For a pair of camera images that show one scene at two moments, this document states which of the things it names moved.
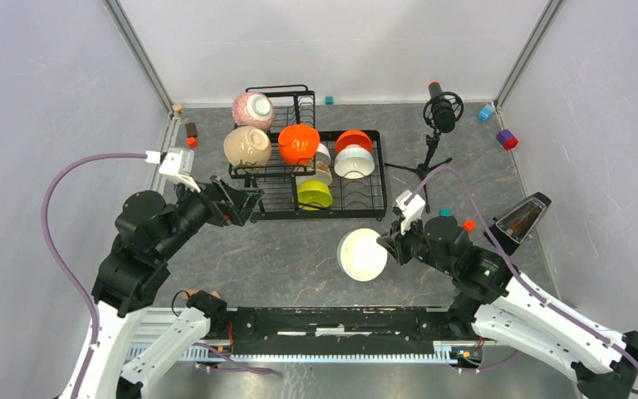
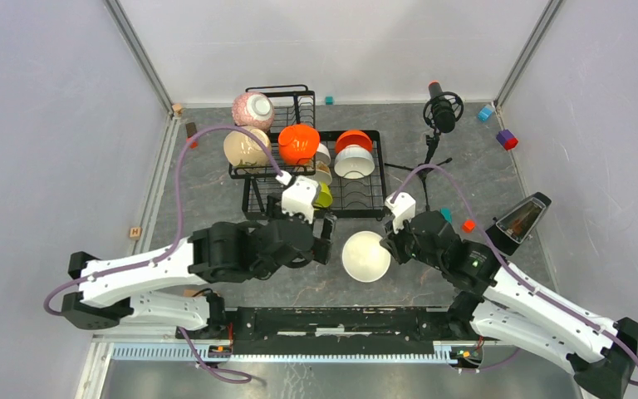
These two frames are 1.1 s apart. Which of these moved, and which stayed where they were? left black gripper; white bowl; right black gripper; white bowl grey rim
Moved: left black gripper
Stayed: right black gripper; white bowl; white bowl grey rim
